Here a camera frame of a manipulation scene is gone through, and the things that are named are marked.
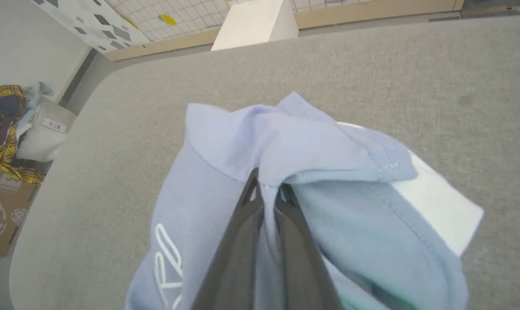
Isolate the grey fabric table cover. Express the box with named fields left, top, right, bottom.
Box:
left=9, top=15, right=520, bottom=310

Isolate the pale blue cloth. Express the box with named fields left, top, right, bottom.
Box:
left=15, top=82, right=54, bottom=132

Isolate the white container with label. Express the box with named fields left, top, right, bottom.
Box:
left=16, top=97, right=77, bottom=162

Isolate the light blue polo shirt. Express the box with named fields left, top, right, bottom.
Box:
left=126, top=91, right=484, bottom=310

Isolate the dark navy cloth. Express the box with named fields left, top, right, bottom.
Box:
left=0, top=88, right=22, bottom=125

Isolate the brown printed cardboard box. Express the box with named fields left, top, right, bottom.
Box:
left=0, top=158, right=41, bottom=259

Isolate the white panel with grey squares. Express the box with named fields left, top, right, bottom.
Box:
left=32, top=0, right=151, bottom=54

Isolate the white rectangular block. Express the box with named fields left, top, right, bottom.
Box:
left=211, top=0, right=299, bottom=51

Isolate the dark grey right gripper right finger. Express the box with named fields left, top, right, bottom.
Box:
left=273, top=183, right=343, bottom=310

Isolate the wire grid fence wooden frame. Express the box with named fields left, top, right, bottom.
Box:
left=102, top=0, right=464, bottom=61

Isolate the pile of mixed clothes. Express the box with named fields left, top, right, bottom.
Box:
left=0, top=85, right=45, bottom=185

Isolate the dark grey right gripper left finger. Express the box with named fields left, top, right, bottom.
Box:
left=191, top=168, right=266, bottom=310

